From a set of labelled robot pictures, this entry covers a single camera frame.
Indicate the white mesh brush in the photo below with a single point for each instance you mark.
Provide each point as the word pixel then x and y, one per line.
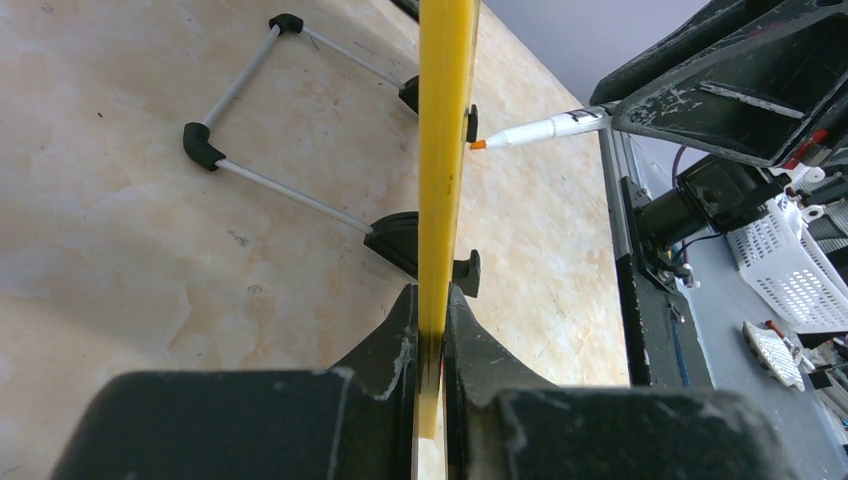
pixel 773 355

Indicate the grey wire stand frame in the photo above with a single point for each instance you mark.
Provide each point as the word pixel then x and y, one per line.
pixel 300 95

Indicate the white board yellow frame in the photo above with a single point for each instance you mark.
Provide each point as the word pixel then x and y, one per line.
pixel 447 45

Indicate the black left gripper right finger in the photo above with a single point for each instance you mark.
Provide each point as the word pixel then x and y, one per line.
pixel 505 421

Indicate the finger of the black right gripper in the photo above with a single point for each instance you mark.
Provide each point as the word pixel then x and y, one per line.
pixel 756 82

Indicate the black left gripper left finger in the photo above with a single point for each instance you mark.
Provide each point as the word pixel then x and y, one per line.
pixel 354 420

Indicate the white marker pen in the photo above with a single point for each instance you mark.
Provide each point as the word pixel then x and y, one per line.
pixel 564 124

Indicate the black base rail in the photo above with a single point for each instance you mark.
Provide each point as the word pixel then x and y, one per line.
pixel 663 347

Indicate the white perforated basket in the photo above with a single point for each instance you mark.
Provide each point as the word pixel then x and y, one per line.
pixel 778 257

